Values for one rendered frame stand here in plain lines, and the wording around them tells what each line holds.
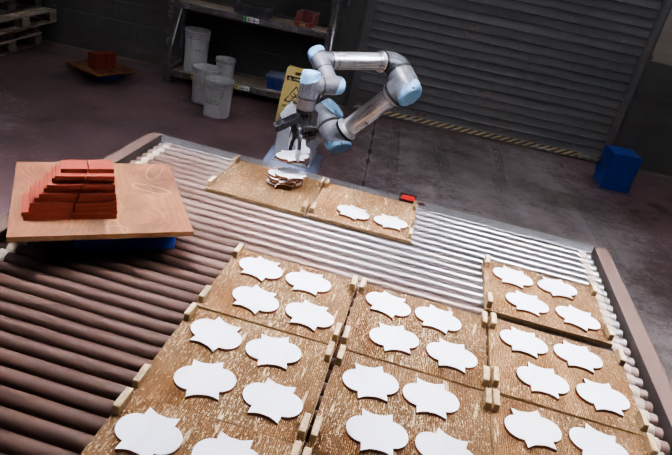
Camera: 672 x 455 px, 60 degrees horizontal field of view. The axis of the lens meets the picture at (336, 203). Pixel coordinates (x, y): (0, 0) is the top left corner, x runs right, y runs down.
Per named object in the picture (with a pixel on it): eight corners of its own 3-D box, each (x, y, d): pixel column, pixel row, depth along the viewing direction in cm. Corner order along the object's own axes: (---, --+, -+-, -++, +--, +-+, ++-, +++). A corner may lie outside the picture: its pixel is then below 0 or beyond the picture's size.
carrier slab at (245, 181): (236, 162, 263) (237, 159, 262) (324, 185, 258) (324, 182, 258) (204, 190, 232) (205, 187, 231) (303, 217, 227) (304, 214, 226)
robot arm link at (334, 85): (339, 65, 237) (317, 64, 231) (349, 87, 233) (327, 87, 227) (330, 77, 243) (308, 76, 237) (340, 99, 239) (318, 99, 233)
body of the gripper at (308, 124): (315, 141, 237) (320, 113, 232) (294, 140, 233) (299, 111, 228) (309, 134, 243) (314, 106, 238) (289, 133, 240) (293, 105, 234)
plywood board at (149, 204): (16, 166, 199) (16, 161, 198) (168, 168, 220) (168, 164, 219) (6, 242, 159) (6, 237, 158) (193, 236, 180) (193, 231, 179)
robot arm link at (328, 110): (316, 113, 291) (338, 99, 286) (325, 136, 286) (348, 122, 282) (304, 106, 280) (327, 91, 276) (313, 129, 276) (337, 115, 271)
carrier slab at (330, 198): (325, 185, 259) (326, 181, 258) (416, 208, 255) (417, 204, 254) (307, 218, 227) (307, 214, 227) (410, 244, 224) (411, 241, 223)
